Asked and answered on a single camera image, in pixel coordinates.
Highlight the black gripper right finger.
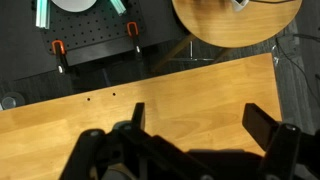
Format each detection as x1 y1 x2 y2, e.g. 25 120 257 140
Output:
241 103 320 180

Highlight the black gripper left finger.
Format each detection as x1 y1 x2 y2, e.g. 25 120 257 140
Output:
59 102 214 180

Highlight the black perforated breadboard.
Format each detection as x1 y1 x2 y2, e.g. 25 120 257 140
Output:
31 0 148 67

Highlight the round wooden side table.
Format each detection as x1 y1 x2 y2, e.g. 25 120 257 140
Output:
151 0 304 74

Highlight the silver aluminium extrusion bar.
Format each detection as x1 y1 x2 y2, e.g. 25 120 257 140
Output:
35 0 52 30
109 0 128 17

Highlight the grey round floor foot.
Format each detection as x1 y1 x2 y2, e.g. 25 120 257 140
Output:
0 91 26 110

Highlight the white round lamp shade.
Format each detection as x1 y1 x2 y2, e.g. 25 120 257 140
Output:
49 0 98 14

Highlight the black floor cable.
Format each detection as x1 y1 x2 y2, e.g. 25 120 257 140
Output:
275 32 320 113

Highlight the orange handled black clamp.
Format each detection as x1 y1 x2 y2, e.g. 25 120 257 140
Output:
50 39 70 75
126 21 143 57

